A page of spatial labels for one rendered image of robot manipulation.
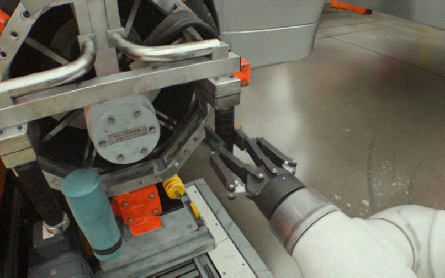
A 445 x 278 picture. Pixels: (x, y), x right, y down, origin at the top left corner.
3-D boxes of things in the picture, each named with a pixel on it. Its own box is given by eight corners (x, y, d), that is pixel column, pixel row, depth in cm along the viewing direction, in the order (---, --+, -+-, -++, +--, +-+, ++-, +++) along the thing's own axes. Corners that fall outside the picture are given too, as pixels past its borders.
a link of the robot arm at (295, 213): (332, 240, 40) (307, 214, 44) (349, 199, 35) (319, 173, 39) (285, 268, 36) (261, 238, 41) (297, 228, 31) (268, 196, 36)
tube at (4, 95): (98, 50, 54) (89, -2, 48) (112, 82, 40) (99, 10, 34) (11, 69, 47) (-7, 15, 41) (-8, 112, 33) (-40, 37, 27)
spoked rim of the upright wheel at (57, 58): (146, 142, 108) (195, 15, 91) (165, 178, 91) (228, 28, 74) (4, 121, 78) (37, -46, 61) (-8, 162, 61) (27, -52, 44)
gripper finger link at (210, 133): (225, 156, 52) (222, 158, 52) (208, 137, 57) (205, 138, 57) (226, 143, 50) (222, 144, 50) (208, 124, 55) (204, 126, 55)
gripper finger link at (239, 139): (242, 138, 52) (245, 137, 52) (223, 120, 57) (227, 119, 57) (241, 151, 53) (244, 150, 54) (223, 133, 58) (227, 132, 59)
